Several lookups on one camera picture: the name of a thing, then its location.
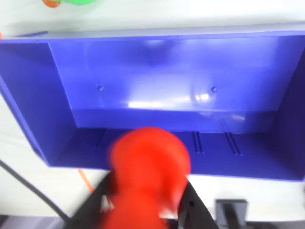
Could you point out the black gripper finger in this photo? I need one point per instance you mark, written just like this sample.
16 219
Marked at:
90 210
195 214

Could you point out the red rubber duck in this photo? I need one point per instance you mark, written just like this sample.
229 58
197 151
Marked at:
147 162

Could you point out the blue plastic box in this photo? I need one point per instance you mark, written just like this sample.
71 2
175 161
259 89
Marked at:
166 78

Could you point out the green rubber duck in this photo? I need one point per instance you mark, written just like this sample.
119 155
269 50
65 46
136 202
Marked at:
78 2

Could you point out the black clamp block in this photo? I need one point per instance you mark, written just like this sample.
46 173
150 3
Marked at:
231 211

